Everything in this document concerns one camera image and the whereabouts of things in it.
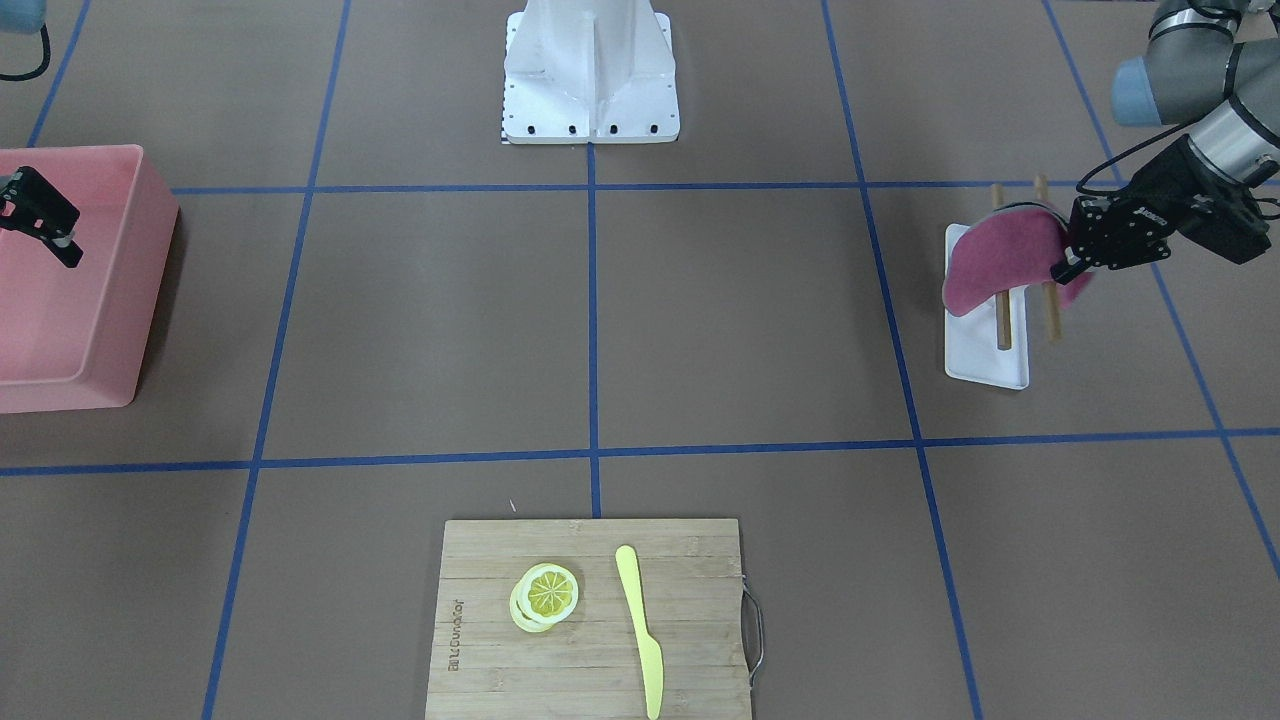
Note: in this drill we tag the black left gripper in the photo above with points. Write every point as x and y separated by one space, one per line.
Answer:
1172 196

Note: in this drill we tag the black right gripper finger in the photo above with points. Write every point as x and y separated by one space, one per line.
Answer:
32 205

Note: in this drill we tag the pink cleaning cloth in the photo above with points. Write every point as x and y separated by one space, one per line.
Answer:
1012 247

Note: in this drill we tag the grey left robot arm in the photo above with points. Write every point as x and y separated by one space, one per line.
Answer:
1215 100

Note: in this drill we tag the wooden cloth rack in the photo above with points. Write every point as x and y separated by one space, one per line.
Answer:
1052 302

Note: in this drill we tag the white rectangular tray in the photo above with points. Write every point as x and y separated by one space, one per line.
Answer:
970 352

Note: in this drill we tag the pink plastic bin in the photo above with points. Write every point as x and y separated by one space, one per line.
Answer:
75 338

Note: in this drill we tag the yellow plastic knife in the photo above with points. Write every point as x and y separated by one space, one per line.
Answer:
648 649

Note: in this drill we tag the yellow lemon slices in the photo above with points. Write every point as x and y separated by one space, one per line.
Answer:
543 597

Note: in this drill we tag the bamboo cutting board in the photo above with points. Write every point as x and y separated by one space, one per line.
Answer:
587 666

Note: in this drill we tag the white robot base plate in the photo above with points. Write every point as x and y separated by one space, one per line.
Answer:
589 72

